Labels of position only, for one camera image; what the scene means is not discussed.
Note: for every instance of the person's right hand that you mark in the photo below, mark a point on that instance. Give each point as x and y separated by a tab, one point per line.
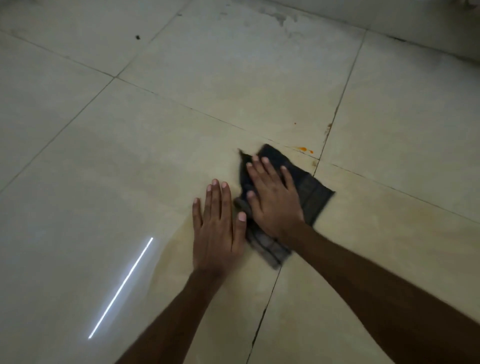
275	210

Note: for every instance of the person's left hand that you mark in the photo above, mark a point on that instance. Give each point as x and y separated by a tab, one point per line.
217	240

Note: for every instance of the dark plaid cleaning cloth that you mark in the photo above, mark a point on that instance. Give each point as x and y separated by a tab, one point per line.
313	195

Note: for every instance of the orange liquid spill drops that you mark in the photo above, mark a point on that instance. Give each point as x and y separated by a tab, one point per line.
303	149

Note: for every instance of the person's left forearm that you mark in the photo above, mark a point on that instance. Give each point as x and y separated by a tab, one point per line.
176	322

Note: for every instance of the person's right forearm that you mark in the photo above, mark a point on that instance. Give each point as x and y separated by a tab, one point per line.
393	292

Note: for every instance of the beige tiled floor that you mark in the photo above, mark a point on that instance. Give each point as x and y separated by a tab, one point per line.
93	150

